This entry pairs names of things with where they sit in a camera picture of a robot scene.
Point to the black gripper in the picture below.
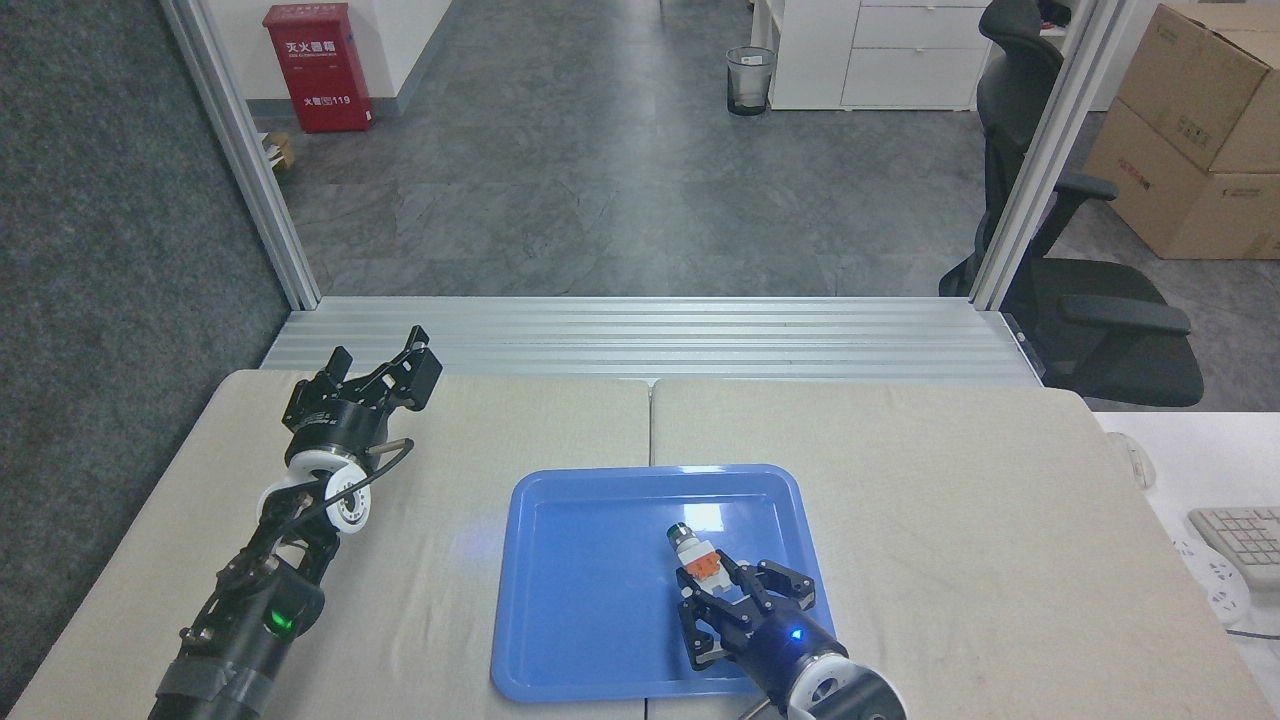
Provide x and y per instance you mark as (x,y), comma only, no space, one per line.
(340,428)
(790,645)

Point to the white orange switch part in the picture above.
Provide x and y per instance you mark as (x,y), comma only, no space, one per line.
(697,558)

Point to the blue plastic tray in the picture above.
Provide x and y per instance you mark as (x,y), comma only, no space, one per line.
(600,590)

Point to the red fire extinguisher box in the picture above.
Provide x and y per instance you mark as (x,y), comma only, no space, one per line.
(318,70)

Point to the white computer mouse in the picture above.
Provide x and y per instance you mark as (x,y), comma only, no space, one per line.
(1133,460)

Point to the black office chair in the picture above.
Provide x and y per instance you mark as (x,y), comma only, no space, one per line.
(1100,340)

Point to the white power strip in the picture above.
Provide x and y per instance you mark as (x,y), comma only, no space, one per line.
(1215,580)

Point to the white desk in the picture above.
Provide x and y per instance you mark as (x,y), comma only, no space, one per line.
(1200,460)

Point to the grey mesh trash bin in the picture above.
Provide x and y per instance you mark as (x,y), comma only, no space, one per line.
(750,82)

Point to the white keyboard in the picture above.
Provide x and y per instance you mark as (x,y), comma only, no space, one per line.
(1245,540)

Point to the white drawer cabinet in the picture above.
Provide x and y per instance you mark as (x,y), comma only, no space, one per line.
(880,55)

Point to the brown cardboard box red print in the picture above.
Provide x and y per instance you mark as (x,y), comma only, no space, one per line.
(1170,195)

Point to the large brown cardboard box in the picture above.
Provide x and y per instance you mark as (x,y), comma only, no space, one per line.
(1205,80)

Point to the silver aluminium post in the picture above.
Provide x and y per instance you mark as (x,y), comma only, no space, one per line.
(245,150)
(1050,150)

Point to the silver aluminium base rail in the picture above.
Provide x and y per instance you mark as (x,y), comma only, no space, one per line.
(640,340)

